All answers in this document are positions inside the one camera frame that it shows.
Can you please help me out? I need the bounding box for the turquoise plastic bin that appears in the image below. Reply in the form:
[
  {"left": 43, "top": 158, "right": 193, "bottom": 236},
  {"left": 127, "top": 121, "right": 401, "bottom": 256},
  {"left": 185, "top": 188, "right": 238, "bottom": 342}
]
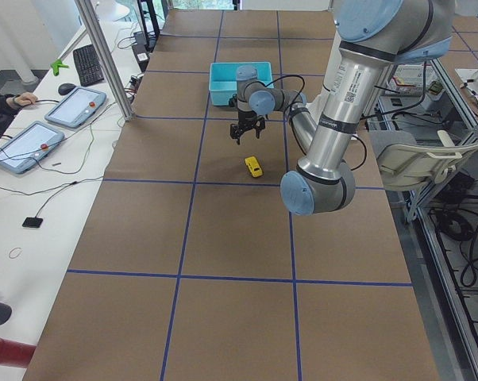
[{"left": 209, "top": 61, "right": 274, "bottom": 107}]

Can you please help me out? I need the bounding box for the small black flat device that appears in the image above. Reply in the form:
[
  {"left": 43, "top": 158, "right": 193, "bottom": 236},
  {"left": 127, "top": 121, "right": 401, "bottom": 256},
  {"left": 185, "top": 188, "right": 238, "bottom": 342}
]
[{"left": 21, "top": 217, "right": 43, "bottom": 229}]

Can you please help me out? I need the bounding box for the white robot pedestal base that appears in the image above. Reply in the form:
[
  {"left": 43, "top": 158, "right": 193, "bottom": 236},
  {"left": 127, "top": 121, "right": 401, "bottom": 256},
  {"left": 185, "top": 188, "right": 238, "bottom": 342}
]
[{"left": 306, "top": 31, "right": 341, "bottom": 122}]

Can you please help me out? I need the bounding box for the aluminium frame post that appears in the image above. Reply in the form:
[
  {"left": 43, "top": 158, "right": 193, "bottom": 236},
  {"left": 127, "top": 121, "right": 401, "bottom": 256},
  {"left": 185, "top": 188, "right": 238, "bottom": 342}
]
[{"left": 75, "top": 0, "right": 133, "bottom": 122}]

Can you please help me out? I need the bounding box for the beige office chair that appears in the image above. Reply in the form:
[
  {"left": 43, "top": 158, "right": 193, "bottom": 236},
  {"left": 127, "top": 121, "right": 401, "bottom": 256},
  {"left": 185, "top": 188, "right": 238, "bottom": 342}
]
[{"left": 369, "top": 130, "right": 478, "bottom": 191}]

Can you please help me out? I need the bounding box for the black computer mouse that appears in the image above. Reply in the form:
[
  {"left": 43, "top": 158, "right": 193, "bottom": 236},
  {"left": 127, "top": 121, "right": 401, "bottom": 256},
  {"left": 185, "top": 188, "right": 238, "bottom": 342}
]
[{"left": 58, "top": 83, "right": 76, "bottom": 96}]

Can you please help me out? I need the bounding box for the yellow beetle toy car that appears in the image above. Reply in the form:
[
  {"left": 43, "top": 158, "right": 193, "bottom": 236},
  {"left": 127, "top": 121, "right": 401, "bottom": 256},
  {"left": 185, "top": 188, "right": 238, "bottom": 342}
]
[{"left": 245, "top": 156, "right": 264, "bottom": 178}]

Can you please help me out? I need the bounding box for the black keyboard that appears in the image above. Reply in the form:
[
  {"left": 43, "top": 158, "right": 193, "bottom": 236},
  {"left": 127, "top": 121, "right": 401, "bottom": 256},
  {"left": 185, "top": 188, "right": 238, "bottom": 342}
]
[{"left": 73, "top": 44, "right": 104, "bottom": 87}]

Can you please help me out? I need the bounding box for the lower teach pendant tablet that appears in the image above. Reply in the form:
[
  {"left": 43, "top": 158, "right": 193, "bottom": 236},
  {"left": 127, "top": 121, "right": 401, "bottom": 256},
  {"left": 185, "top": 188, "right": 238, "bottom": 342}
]
[{"left": 0, "top": 121, "right": 65, "bottom": 175}]

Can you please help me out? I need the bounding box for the green plastic clamp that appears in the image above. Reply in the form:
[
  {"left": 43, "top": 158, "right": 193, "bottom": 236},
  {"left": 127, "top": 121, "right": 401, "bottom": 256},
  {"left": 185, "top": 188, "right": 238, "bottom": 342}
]
[{"left": 50, "top": 59, "right": 69, "bottom": 76}]

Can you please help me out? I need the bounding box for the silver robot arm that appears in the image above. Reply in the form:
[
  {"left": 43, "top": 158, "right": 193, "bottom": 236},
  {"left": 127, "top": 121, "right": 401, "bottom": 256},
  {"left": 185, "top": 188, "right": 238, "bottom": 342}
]
[{"left": 230, "top": 1, "right": 455, "bottom": 215}]

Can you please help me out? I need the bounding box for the seated person's hand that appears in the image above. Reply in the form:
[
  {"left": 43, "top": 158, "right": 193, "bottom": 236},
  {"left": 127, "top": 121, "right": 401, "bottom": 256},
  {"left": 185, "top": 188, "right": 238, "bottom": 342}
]
[{"left": 12, "top": 92, "right": 38, "bottom": 108}]

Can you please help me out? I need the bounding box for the teach pendant tablet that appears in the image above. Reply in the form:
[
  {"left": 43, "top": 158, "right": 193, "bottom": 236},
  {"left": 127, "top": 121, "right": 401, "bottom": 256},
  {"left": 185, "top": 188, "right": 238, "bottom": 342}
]
[
  {"left": 0, "top": 121, "right": 65, "bottom": 175},
  {"left": 44, "top": 87, "right": 107, "bottom": 129}
]

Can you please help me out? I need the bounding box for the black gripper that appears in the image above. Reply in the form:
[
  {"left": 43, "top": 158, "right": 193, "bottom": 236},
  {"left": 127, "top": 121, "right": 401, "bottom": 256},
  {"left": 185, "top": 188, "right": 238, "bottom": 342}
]
[{"left": 229, "top": 111, "right": 266, "bottom": 145}]

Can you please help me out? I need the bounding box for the brown paper table cover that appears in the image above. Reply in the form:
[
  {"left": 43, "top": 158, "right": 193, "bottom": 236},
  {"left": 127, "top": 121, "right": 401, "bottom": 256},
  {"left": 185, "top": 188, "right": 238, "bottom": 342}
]
[{"left": 25, "top": 10, "right": 439, "bottom": 380}]

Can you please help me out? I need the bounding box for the upper teach pendant tablet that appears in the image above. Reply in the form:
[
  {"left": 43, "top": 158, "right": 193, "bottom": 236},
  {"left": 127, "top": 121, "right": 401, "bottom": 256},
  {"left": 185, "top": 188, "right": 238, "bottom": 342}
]
[{"left": 44, "top": 87, "right": 107, "bottom": 129}]

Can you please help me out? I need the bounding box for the red cylinder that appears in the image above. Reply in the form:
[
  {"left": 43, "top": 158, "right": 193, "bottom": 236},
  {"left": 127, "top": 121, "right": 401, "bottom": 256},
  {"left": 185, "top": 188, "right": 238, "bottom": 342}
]
[{"left": 0, "top": 337, "right": 37, "bottom": 368}]

